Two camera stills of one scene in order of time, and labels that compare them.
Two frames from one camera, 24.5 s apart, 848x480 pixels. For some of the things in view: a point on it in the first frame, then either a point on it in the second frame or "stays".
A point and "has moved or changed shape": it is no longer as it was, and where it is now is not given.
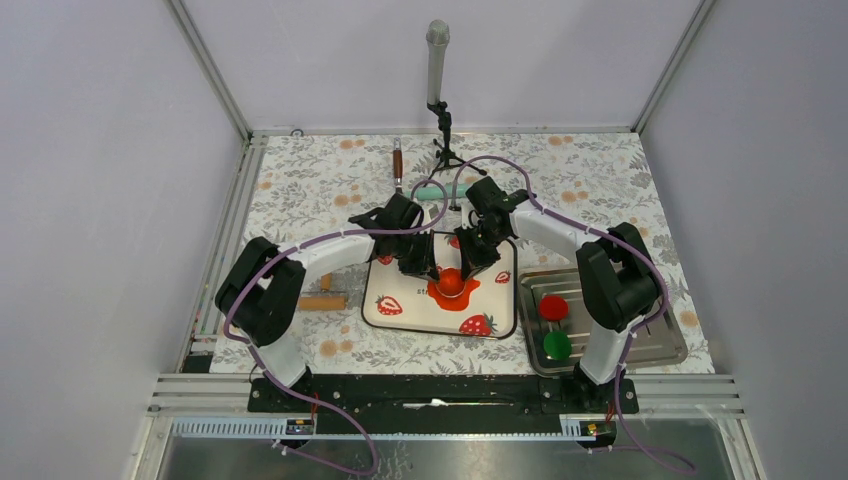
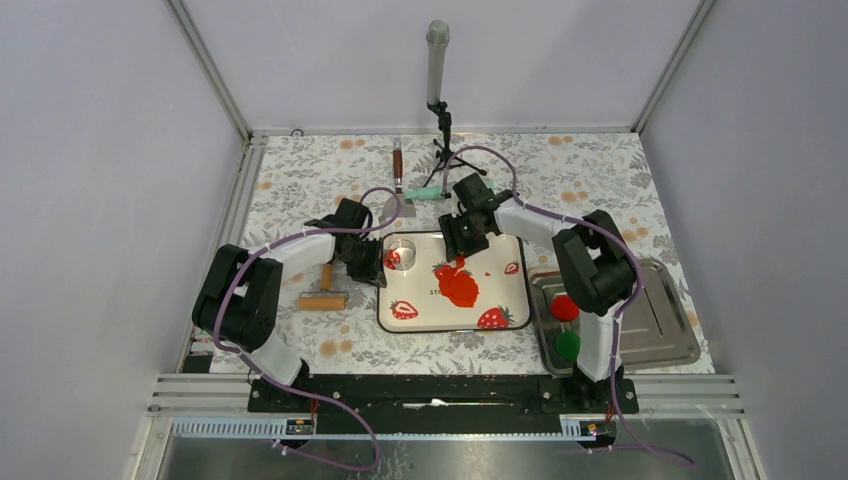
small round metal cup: [450, 283] has moved or changed shape
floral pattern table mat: [440, 292] stays
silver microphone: [437, 35] stays
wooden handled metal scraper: [398, 164] stays
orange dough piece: [455, 303] has moved or changed shape
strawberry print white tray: [398, 299] has moved or changed shape
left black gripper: [424, 265] → [373, 273]
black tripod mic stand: [446, 157] stays
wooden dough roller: [326, 299] stays
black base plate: [450, 406] stays
